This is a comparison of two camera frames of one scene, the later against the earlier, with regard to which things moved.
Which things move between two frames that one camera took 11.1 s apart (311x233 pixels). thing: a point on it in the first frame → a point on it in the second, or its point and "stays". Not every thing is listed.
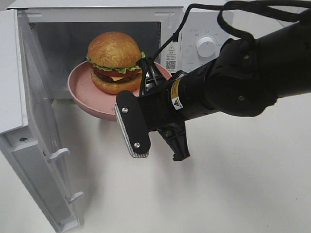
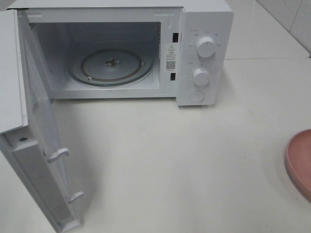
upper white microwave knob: [206, 47] stays
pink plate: [92, 99] → [298, 159]
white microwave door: [29, 141] stays
